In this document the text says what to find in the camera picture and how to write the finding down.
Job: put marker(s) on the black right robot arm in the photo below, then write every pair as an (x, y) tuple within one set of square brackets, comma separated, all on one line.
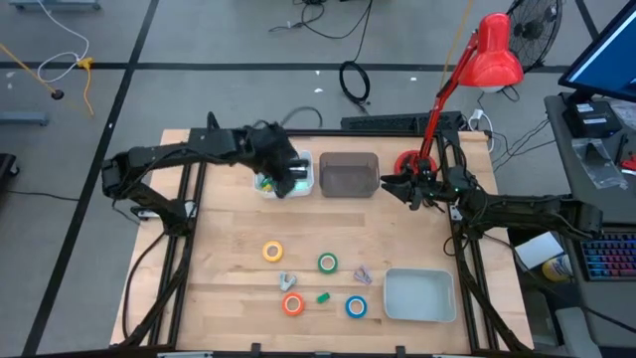
[(522, 206)]

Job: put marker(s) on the white paper box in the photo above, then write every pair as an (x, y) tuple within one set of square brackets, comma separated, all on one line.
[(536, 251)]

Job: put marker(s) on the red desk lamp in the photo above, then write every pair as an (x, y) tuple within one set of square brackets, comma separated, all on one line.
[(492, 54)]

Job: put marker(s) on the backlit rainbow keyboard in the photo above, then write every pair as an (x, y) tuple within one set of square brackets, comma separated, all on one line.
[(611, 256)]

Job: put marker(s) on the orange tape roll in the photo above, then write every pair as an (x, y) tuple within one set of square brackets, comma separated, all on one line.
[(285, 304)]

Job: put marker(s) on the mint green stapler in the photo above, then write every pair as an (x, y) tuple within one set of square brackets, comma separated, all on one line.
[(302, 187)]

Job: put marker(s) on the black floor object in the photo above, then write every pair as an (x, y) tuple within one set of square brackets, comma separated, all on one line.
[(6, 166)]

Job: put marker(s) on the grey staple remover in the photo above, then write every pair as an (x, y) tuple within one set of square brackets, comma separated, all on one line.
[(285, 283)]

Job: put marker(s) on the red tool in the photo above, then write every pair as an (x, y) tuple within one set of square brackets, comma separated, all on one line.
[(630, 164)]

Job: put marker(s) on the small black box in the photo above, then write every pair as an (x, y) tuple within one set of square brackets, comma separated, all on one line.
[(591, 119)]

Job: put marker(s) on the blue tape roll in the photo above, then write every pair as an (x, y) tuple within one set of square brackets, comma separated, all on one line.
[(348, 307)]

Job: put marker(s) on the grey plastic tray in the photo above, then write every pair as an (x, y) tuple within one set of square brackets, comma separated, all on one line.
[(420, 296)]

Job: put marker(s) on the yellow mini stapler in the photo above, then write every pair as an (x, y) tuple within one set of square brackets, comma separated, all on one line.
[(269, 187)]

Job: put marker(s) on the brown plastic bin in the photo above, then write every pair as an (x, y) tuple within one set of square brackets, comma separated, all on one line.
[(348, 175)]

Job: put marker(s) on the clear plastic bag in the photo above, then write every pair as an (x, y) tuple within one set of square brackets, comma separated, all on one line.
[(598, 164)]

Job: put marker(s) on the yellow lidded container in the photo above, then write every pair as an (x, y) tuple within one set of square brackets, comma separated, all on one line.
[(556, 268)]

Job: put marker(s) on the black power strip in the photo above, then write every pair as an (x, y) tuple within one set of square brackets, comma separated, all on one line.
[(387, 122)]

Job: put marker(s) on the black aluminium table frame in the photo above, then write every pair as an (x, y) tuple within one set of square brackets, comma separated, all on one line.
[(377, 133)]

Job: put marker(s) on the dark green mini stapler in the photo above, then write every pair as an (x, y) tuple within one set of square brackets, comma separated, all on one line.
[(266, 179)]

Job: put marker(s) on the bright green mini stapler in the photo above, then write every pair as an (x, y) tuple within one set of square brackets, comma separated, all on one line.
[(323, 298)]

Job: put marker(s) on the grey chair armrest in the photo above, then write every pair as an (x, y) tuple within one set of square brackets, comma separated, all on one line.
[(576, 333)]

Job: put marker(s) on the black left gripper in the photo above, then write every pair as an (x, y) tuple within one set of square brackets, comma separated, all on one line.
[(275, 154)]

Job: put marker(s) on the purple staple remover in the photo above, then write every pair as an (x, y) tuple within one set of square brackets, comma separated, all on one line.
[(364, 275)]

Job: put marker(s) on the yellow tape roll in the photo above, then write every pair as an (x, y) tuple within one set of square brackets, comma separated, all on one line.
[(265, 251)]

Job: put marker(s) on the white plastic bin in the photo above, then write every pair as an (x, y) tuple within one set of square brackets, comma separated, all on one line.
[(298, 195)]

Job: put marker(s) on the white power adapter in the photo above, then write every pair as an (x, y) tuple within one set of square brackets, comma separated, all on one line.
[(477, 115)]

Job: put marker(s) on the grey side desk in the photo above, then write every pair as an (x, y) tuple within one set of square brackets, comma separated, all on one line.
[(571, 169)]

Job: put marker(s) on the black floor fan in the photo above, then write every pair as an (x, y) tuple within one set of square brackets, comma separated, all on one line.
[(534, 30)]

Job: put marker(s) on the grey table leg base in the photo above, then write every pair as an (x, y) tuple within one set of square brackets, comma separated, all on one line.
[(22, 118), (54, 5)]

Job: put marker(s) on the computer monitor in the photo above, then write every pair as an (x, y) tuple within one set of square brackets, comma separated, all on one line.
[(611, 59)]

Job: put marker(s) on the green tape roll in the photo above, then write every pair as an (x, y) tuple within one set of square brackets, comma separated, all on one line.
[(320, 263)]

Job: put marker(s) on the yellow pole with black base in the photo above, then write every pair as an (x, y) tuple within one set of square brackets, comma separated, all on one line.
[(56, 94)]

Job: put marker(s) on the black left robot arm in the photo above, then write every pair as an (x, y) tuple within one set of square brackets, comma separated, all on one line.
[(164, 154)]

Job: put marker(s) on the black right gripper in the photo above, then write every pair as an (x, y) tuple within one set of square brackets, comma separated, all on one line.
[(432, 189)]

